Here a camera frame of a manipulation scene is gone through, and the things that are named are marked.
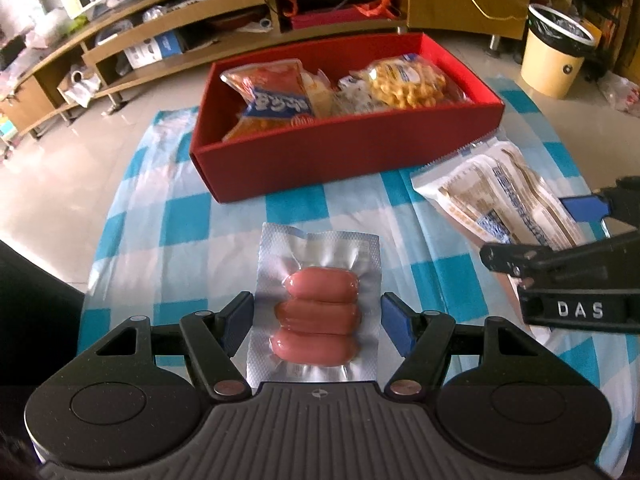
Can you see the blue and white carton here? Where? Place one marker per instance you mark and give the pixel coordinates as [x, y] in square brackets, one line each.
[150, 50]

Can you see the flat red box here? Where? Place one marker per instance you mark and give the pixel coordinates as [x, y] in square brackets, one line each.
[340, 19]

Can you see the red cardboard box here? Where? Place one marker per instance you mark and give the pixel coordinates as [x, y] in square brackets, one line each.
[325, 160]

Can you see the white and red plastic bag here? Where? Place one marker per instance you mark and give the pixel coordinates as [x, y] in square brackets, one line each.
[620, 92]

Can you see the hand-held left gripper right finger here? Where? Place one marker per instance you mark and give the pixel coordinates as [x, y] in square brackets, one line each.
[397, 322]

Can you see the vacuum pack of sausages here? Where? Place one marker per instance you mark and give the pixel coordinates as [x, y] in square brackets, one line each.
[315, 310]

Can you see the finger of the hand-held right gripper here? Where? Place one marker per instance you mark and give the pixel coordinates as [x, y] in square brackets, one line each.
[510, 258]
[582, 207]

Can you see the beige white snack packet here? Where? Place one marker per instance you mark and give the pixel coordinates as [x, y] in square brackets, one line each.
[500, 190]

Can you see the blue white checkered tablecloth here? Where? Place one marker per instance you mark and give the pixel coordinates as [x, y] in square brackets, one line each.
[175, 220]

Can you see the cream trash bin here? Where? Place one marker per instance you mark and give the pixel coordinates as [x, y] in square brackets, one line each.
[545, 70]

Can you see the orange and blue snack packet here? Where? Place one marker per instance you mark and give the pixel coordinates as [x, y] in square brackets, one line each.
[270, 95]

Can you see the wooden television cabinet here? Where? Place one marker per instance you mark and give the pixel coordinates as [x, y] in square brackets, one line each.
[450, 5]

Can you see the yellow puffed snack packet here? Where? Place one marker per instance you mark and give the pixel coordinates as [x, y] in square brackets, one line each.
[410, 82]

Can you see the clear white snack packet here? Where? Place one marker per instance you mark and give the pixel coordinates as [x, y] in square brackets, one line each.
[352, 95]

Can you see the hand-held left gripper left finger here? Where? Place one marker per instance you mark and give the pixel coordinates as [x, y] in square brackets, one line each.
[239, 322]

